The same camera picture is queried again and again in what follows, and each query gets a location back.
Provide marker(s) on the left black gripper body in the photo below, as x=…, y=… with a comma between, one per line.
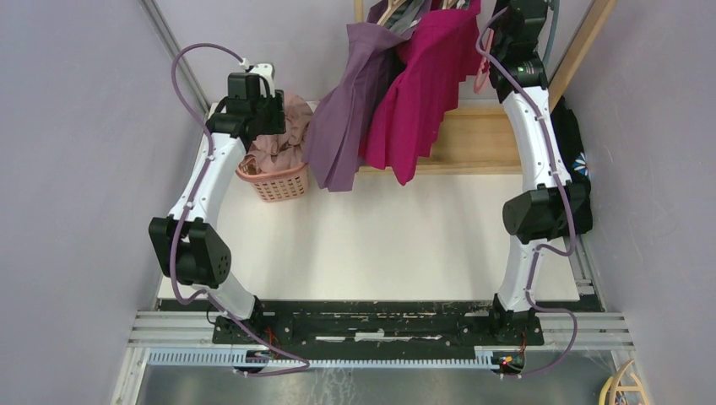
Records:
x=271, y=113

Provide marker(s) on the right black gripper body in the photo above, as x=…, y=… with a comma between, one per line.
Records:
x=497, y=49

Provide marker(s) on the pink pleated skirt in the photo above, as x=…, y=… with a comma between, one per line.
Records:
x=271, y=154

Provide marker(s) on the pink plastic hanger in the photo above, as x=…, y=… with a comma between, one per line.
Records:
x=483, y=45

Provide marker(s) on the blue-grey plastic hanger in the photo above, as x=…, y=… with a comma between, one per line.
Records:
x=554, y=6

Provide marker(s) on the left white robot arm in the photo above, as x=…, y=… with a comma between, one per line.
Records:
x=188, y=247

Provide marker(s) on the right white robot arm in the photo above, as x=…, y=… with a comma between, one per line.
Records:
x=541, y=218

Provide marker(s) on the purple pleated skirt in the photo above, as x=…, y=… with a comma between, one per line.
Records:
x=343, y=116

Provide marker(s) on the beige wooden hanger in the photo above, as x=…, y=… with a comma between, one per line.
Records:
x=392, y=6

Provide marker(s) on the magenta skirt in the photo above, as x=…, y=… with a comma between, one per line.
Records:
x=439, y=56

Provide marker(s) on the wooden hanger on floor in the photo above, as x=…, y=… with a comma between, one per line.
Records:
x=624, y=387

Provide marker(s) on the orange plastic basket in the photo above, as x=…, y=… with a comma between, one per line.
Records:
x=278, y=186

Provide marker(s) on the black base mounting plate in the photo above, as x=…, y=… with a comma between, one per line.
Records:
x=391, y=330

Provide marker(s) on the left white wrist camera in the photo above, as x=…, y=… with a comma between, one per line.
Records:
x=265, y=70

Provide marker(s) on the wooden clothes rack frame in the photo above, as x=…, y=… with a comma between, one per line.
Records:
x=479, y=140

